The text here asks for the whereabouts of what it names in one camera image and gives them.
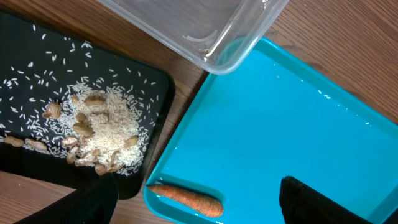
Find black tray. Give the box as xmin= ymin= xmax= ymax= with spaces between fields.
xmin=1 ymin=11 xmax=175 ymax=199

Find teal plastic tray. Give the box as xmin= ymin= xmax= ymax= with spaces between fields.
xmin=143 ymin=39 xmax=397 ymax=223

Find orange carrot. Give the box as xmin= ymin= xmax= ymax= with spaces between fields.
xmin=147 ymin=184 xmax=224 ymax=218

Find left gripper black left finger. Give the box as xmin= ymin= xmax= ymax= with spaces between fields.
xmin=17 ymin=174 xmax=119 ymax=224

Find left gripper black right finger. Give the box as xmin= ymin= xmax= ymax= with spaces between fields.
xmin=279 ymin=176 xmax=369 ymax=224

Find food scraps in bowl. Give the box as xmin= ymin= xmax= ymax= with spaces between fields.
xmin=0 ymin=24 xmax=161 ymax=177

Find clear plastic bin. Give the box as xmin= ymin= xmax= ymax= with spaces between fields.
xmin=99 ymin=0 xmax=289 ymax=75

